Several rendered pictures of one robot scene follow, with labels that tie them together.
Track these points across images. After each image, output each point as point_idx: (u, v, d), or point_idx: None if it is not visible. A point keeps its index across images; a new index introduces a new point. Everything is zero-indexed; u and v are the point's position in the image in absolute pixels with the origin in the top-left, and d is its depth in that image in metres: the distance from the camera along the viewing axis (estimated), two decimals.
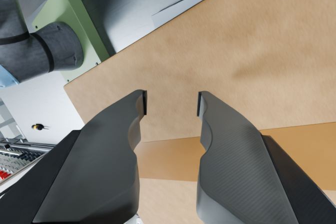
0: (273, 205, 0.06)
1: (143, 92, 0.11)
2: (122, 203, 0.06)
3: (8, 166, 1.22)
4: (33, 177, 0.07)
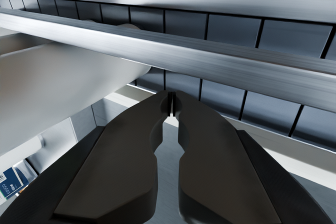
0: (252, 198, 0.06)
1: (168, 94, 0.11)
2: (139, 206, 0.06)
3: None
4: (58, 169, 0.07)
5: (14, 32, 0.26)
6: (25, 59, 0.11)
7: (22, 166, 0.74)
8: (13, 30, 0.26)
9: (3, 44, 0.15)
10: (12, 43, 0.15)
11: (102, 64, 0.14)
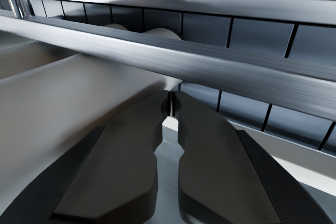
0: (252, 198, 0.06)
1: (169, 94, 0.11)
2: (139, 206, 0.06)
3: None
4: (58, 169, 0.07)
5: None
6: (63, 79, 0.09)
7: None
8: None
9: (26, 53, 0.12)
10: (35, 52, 0.12)
11: (145, 81, 0.12)
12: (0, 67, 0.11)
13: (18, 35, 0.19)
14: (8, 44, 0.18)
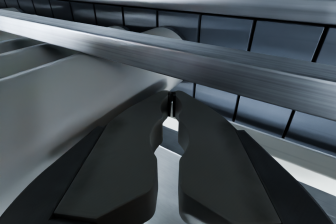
0: (252, 198, 0.06)
1: (169, 94, 0.11)
2: (139, 206, 0.06)
3: None
4: (58, 169, 0.07)
5: None
6: (64, 79, 0.09)
7: None
8: None
9: (24, 54, 0.12)
10: (33, 52, 0.13)
11: (145, 81, 0.12)
12: None
13: None
14: None
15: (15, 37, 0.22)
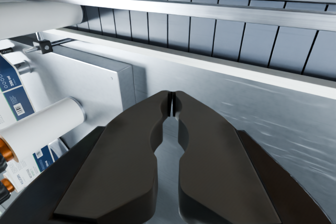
0: (252, 198, 0.06)
1: (168, 94, 0.11)
2: (139, 206, 0.06)
3: None
4: (58, 169, 0.07)
5: None
6: (22, 3, 0.32)
7: (54, 146, 0.83)
8: None
9: None
10: None
11: (53, 11, 0.35)
12: None
13: None
14: None
15: None
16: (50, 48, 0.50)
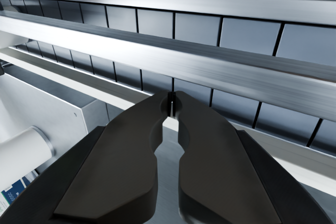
0: (252, 198, 0.06)
1: (168, 94, 0.11)
2: (139, 206, 0.06)
3: None
4: (58, 169, 0.07)
5: None
6: None
7: (28, 174, 0.72)
8: None
9: None
10: None
11: None
12: None
13: None
14: None
15: None
16: (0, 71, 0.38)
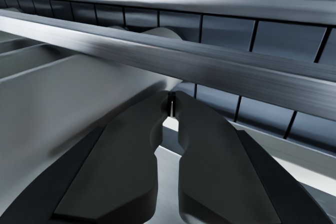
0: (252, 198, 0.06)
1: (169, 94, 0.11)
2: (139, 206, 0.06)
3: None
4: (58, 169, 0.07)
5: None
6: (65, 80, 0.09)
7: None
8: None
9: (24, 54, 0.12)
10: (33, 52, 0.13)
11: (145, 82, 0.12)
12: None
13: None
14: None
15: (16, 37, 0.22)
16: None
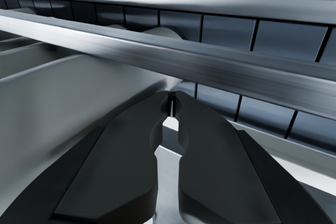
0: (252, 198, 0.06)
1: (169, 94, 0.11)
2: (139, 206, 0.06)
3: None
4: (58, 169, 0.07)
5: None
6: (65, 80, 0.09)
7: None
8: None
9: (24, 52, 0.12)
10: (33, 51, 0.13)
11: (146, 82, 0.12)
12: None
13: None
14: None
15: None
16: None
